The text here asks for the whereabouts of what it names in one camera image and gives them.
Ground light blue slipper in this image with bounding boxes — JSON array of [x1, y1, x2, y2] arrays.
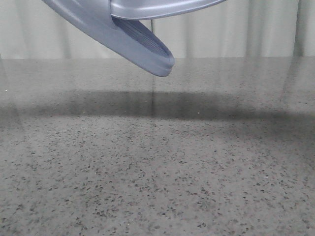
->
[[111, 0, 223, 20], [45, 0, 175, 77]]

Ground grey-white curtain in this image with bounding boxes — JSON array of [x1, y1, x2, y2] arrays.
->
[[0, 0, 315, 59]]

